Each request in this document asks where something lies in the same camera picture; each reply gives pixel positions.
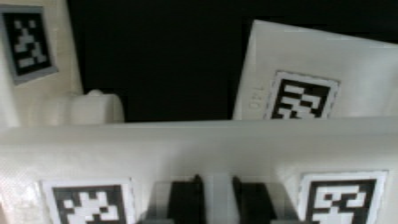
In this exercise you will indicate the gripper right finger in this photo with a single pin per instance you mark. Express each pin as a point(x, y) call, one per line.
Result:
point(256, 209)

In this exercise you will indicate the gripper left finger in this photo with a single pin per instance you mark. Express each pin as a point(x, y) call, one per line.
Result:
point(176, 203)

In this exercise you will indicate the white cabinet body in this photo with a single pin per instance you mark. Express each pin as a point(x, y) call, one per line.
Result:
point(43, 97)

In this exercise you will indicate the small white cabinet door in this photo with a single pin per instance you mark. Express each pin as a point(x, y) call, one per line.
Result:
point(317, 75)

